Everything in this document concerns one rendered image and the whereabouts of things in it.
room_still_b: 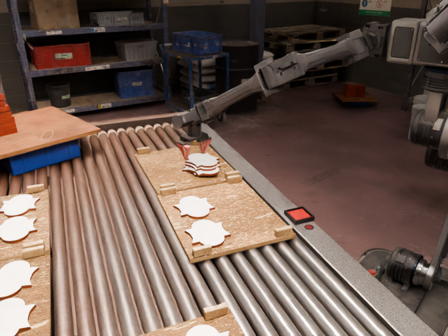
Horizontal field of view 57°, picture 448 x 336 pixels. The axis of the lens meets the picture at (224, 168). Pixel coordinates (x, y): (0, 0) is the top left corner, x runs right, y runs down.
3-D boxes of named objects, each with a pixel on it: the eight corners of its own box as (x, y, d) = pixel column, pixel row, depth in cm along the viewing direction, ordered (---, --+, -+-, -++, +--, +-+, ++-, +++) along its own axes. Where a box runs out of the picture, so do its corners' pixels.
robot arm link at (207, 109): (289, 87, 132) (277, 55, 132) (278, 91, 129) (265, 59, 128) (211, 123, 166) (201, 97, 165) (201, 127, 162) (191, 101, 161)
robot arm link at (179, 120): (216, 119, 162) (207, 99, 161) (196, 126, 154) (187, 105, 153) (197, 127, 170) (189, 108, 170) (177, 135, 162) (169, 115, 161)
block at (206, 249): (211, 250, 122) (211, 243, 121) (213, 254, 120) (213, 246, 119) (191, 255, 120) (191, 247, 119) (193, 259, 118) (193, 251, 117)
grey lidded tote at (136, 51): (148, 54, 590) (147, 37, 580) (159, 59, 564) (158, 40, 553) (115, 58, 564) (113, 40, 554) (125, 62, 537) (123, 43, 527)
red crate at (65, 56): (85, 59, 554) (81, 38, 542) (93, 65, 519) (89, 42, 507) (32, 64, 525) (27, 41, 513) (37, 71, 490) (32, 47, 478)
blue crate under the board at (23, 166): (53, 139, 209) (50, 120, 204) (83, 156, 189) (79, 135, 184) (-13, 156, 189) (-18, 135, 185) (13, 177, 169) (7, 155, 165)
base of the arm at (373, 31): (382, 57, 156) (387, 24, 151) (374, 61, 151) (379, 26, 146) (361, 55, 161) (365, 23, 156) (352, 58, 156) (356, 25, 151)
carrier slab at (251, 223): (243, 183, 165) (243, 179, 164) (295, 238, 130) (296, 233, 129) (157, 199, 153) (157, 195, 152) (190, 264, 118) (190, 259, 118)
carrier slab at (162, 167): (205, 145, 201) (205, 143, 200) (242, 181, 166) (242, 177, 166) (134, 157, 188) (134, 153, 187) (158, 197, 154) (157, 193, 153)
